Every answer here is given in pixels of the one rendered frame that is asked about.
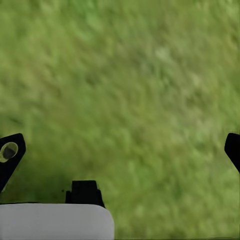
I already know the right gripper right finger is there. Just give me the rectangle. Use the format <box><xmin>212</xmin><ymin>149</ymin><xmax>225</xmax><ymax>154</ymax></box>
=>
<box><xmin>225</xmin><ymin>133</ymin><xmax>240</xmax><ymax>172</ymax></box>

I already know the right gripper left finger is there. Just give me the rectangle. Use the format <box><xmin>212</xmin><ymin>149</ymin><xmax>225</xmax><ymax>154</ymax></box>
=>
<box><xmin>0</xmin><ymin>133</ymin><xmax>26</xmax><ymax>193</ymax></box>

